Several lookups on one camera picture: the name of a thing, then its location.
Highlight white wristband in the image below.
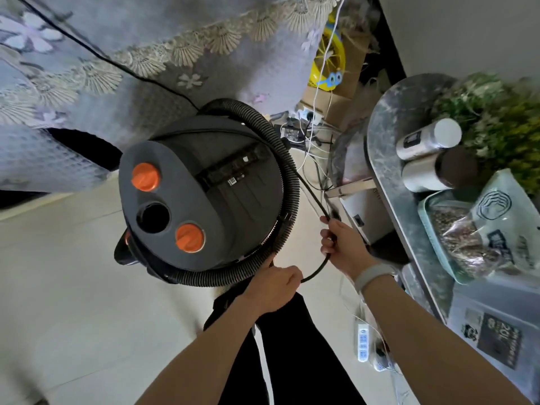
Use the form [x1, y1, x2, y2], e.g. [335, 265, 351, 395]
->
[354, 264, 397, 294]

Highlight dark grey canister vacuum cleaner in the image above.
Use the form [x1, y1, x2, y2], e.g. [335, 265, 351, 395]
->
[113, 115, 296, 287]

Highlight white box with dark label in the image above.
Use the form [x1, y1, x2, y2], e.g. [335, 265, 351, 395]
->
[446, 282, 540, 402]

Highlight black power cord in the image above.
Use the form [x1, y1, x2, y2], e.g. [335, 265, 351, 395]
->
[10, 0, 335, 284]

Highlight white bottle with brown cap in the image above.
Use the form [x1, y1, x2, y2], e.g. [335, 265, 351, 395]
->
[401, 146, 480, 194]

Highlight clear bag of grains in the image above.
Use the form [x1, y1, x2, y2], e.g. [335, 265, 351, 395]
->
[429, 204, 520, 280]

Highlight black corrugated vacuum hose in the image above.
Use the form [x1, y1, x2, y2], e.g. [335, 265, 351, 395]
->
[169, 98, 301, 288]

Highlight person's left forearm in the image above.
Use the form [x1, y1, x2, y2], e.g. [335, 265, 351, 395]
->
[135, 291, 280, 405]

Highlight yellow toy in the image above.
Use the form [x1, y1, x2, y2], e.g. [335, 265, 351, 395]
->
[309, 12, 347, 92]

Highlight black trousers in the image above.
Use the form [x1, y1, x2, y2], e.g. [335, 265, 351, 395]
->
[204, 287, 368, 405]

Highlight grey marble table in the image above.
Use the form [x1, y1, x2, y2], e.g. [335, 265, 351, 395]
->
[365, 73, 467, 326]

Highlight white and green bag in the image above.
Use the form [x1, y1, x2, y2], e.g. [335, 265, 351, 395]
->
[469, 168, 540, 280]

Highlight person's left hand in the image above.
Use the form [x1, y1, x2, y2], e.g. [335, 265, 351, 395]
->
[244, 256, 304, 315]

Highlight person's right forearm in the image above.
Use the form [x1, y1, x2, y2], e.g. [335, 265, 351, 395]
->
[362, 270, 533, 405]

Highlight green leafy plant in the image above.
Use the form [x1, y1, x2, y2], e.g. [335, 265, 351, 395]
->
[429, 71, 540, 195]

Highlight white cable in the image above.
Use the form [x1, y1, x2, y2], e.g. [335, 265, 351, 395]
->
[303, 0, 349, 166]

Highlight white power strip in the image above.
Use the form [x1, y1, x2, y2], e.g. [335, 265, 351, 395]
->
[356, 324, 371, 363]

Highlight person's right hand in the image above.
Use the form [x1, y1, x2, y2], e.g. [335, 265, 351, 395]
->
[319, 217, 379, 284]

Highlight pale green tray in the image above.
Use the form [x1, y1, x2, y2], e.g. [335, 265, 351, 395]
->
[417, 190, 479, 285]

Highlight grey floral lace cloth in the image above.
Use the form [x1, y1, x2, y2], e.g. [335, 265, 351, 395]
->
[0, 0, 347, 193]

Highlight brown cardboard box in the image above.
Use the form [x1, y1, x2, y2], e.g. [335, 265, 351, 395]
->
[301, 28, 368, 123]

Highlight white appliance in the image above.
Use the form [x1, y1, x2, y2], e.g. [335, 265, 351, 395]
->
[337, 180, 394, 246]

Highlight white plug adapter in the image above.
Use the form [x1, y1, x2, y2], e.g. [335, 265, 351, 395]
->
[373, 345, 394, 372]

